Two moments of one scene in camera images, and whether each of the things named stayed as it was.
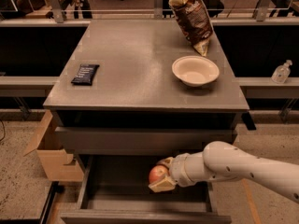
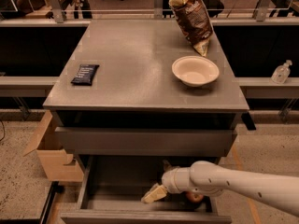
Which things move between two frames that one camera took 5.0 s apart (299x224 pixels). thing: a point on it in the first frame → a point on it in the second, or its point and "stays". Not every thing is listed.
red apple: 157,173 → 194,197
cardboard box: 51,155 stays
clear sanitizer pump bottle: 281,73 stays
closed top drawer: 140,140 stays
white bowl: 195,70 stays
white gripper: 179,169 → 169,180
